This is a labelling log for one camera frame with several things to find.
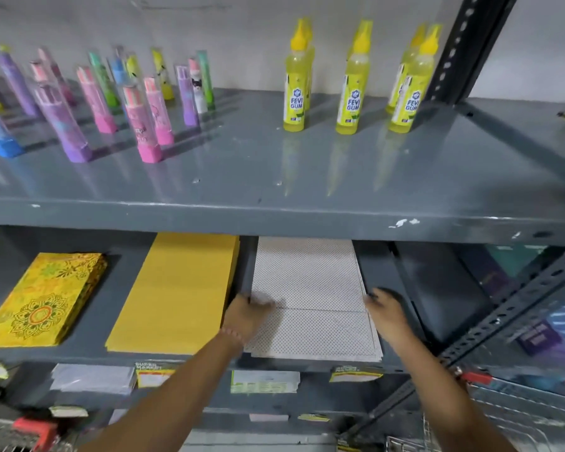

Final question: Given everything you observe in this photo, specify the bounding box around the person's left hand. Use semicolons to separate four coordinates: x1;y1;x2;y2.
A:
221;293;285;347

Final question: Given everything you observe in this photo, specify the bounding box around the person's right hand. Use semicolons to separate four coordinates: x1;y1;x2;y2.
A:
364;287;413;344

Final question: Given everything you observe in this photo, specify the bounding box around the stack of white dotted envelopes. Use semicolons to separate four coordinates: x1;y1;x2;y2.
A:
244;237;384;363

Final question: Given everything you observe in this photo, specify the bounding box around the person's right forearm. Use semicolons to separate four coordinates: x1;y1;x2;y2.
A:
389;326;519;452

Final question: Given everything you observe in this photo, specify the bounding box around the person's left forearm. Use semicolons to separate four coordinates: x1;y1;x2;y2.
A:
78;330;245;452

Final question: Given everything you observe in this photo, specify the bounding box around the pink thread wristband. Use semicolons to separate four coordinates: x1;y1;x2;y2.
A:
220;327;246;348

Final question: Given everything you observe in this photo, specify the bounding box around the stack of black sheets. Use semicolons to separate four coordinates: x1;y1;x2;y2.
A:
394;241;496;346

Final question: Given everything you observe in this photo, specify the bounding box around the white and green shelf label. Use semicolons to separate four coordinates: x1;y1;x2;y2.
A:
230;370;301;395

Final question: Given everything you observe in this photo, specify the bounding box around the stack of plain yellow envelopes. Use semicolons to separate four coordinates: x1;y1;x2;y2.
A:
105;232;241;356

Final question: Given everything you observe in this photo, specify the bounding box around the grey metal shelf board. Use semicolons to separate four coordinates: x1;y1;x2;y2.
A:
0;225;453;374
0;86;565;248

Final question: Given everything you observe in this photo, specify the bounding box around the purple box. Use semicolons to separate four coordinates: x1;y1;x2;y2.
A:
517;320;562;357

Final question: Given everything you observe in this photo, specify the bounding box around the row of yellow glue bottles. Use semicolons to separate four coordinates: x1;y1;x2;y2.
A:
283;17;444;135

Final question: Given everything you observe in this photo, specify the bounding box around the stack of yellow ornate envelopes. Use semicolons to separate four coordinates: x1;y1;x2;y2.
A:
0;252;108;349

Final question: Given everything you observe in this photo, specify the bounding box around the group of pastel coloured tubes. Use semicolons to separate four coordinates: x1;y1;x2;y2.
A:
0;44;216;164

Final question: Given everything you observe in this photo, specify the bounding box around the grey slotted metal post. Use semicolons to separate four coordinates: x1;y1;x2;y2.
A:
339;240;565;439

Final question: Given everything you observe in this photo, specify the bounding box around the wire cart with red handle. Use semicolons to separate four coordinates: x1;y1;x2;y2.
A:
385;366;565;452

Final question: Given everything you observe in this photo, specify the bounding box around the black slotted metal post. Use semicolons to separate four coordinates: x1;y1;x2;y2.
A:
424;0;519;105

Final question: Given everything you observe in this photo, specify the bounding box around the wire basket with red handle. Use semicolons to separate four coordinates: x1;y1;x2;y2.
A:
0;400;78;452

